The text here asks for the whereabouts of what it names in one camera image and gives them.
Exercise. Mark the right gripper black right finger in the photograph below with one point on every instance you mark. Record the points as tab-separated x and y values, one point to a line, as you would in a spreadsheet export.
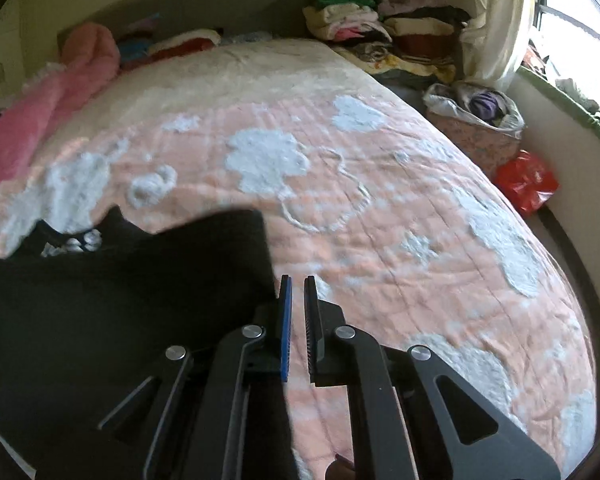
322	319

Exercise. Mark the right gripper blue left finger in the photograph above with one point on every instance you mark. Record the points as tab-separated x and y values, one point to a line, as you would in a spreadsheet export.
285	299

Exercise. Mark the black IKISS sweater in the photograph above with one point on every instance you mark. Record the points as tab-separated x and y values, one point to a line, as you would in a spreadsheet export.
154	358

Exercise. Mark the floral basket with clothes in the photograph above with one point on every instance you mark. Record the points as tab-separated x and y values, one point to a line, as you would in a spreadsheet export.
482	122

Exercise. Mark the stack of folded clothes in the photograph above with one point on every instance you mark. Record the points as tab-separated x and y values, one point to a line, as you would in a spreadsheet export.
414	42

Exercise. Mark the person's hand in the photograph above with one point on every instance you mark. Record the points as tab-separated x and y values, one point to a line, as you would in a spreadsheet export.
341	468

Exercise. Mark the pink white patterned bedspread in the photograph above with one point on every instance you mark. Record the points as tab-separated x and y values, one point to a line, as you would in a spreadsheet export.
357	189

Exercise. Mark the red plastic bag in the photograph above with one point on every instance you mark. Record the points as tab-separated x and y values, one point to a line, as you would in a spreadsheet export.
527	182

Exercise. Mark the red white pillow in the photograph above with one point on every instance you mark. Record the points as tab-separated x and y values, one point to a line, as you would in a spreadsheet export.
184	44

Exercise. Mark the grey upholstered headboard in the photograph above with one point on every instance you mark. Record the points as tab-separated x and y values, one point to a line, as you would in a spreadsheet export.
283	18

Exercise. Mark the striped colourful pillow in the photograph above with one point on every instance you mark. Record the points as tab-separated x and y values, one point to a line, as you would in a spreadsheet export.
137	38

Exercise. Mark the pink quilt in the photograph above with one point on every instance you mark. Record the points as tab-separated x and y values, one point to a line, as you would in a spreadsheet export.
91	60

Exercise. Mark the cream curtain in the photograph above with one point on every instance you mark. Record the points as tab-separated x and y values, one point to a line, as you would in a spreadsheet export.
495	40

